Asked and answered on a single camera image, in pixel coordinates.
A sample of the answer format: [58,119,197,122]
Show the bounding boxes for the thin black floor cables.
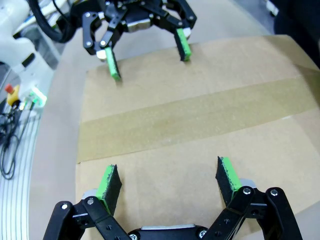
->
[0,99,38,180]

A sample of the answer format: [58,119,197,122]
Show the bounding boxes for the brown cardboard shipping box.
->
[74,34,320,240]

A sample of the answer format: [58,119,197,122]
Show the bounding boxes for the person in black sweatshirt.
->
[273,0,320,63]

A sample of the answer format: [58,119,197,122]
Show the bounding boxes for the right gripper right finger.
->
[204,156,305,240]

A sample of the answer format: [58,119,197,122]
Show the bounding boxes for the brown packing tape strip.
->
[77,74,320,162]

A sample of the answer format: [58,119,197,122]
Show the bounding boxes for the white device with green light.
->
[23,86,48,110]

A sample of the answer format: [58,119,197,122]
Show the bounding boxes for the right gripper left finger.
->
[42,163,131,240]

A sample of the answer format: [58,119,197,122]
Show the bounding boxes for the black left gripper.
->
[71,0,198,81]

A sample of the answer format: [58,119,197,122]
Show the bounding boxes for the yellow red emergency stop button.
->
[4,84,21,105]

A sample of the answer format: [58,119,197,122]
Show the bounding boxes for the black braided cable sleeve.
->
[28,0,76,43]

